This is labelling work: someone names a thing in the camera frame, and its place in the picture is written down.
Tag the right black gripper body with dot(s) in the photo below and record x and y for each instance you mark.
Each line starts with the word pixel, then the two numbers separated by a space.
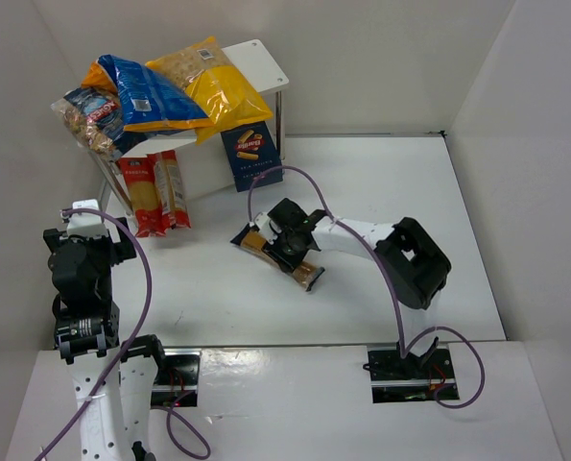
pixel 275 253

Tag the blue Barilla pasta box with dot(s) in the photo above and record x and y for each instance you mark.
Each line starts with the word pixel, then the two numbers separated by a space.
pixel 250 151

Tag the clear red spaghetti pack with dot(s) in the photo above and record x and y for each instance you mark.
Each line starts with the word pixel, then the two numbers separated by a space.
pixel 169 186

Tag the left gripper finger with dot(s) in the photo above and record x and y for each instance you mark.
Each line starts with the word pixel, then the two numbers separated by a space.
pixel 53 239
pixel 124 249

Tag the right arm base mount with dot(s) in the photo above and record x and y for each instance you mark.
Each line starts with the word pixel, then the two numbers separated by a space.
pixel 393 379

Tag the white two-tier shelf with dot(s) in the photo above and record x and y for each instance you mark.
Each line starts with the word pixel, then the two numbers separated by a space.
pixel 205 167

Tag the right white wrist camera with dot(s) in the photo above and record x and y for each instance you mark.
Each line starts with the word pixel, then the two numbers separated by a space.
pixel 261 223

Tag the yellow pasta bag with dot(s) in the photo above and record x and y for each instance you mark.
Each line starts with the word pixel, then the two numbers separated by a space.
pixel 215 84

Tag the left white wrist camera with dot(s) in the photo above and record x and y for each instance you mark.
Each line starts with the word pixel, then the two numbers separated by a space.
pixel 84 224

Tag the blue pasta bag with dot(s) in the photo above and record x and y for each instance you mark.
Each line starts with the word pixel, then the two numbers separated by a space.
pixel 149 101

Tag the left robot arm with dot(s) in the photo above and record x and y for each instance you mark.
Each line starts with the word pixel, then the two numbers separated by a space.
pixel 113 379

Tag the clear mixed pasta bag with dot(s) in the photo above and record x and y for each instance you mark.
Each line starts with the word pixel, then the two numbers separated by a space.
pixel 95 118

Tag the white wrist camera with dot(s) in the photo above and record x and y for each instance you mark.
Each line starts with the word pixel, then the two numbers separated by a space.
pixel 84 224
pixel 261 223

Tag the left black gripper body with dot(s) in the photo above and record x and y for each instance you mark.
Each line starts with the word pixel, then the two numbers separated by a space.
pixel 123 245

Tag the dark La Sicilia spaghetti pack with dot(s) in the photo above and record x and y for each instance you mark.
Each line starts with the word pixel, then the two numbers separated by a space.
pixel 305 275

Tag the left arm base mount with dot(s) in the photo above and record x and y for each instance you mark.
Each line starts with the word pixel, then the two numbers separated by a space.
pixel 160 378

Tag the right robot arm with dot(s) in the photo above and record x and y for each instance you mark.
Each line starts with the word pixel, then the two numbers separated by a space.
pixel 410 262

